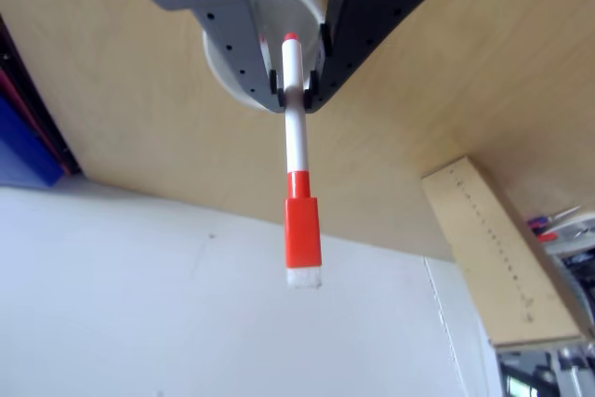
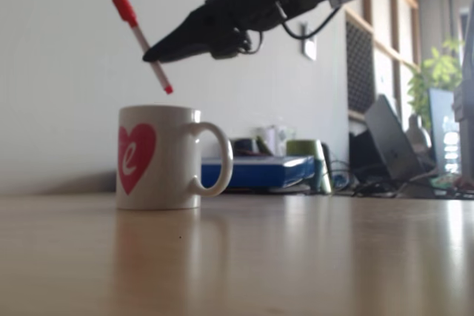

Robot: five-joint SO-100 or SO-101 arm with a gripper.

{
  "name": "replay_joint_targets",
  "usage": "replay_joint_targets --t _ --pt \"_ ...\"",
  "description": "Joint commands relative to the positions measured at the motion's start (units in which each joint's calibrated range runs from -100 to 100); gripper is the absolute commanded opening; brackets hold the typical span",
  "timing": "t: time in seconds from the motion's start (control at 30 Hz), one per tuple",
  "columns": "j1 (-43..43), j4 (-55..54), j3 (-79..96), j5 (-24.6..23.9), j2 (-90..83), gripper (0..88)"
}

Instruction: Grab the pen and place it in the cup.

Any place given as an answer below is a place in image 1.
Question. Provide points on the white marker pen red cap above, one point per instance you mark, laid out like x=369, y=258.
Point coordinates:
x=302, y=229

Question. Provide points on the white mug with pink print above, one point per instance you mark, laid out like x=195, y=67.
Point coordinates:
x=288, y=6

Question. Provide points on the blue box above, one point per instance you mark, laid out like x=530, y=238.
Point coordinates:
x=23, y=150

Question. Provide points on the wooden board with holes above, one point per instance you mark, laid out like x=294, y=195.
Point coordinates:
x=502, y=253

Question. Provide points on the grey metal rack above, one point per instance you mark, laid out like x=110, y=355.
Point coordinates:
x=534, y=374

